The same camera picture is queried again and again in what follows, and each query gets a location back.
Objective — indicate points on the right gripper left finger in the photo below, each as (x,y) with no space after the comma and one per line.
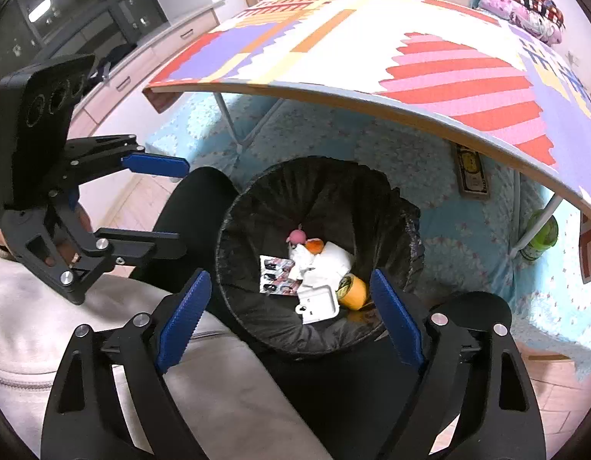
(84,418)

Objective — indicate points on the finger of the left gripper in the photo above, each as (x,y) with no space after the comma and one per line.
(137,248)
(156,165)

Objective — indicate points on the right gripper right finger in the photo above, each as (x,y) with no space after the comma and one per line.
(473,398)

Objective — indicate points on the pink round toy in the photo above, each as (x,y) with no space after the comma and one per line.
(297,237)

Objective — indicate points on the red white blister pack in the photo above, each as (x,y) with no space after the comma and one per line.
(275,277)

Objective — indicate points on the orange tape roll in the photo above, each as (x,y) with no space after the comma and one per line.
(352,292)

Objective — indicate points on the orange bottle cap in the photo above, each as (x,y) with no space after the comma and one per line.
(314,246)

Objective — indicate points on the white cardboard tube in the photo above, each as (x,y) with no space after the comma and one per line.
(325,269)

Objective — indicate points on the white plastic container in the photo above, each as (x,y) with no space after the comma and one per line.
(317,305)

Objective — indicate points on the black lined trash bin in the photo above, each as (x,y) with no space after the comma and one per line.
(343,202)

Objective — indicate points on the person's left hand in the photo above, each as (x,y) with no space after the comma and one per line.
(63,246)

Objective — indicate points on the window bench drawers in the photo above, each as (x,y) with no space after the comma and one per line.
(132,70)

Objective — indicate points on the black clothes on bench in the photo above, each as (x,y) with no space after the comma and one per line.
(106,63)

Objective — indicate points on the dark window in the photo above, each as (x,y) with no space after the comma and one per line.
(35,30)

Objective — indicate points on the green bottle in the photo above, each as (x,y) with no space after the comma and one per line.
(544,239)

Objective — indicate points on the colourful patterned foam mat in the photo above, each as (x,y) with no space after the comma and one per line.
(430,64)

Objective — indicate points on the pink floral folded quilt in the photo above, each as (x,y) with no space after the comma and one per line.
(517,14)

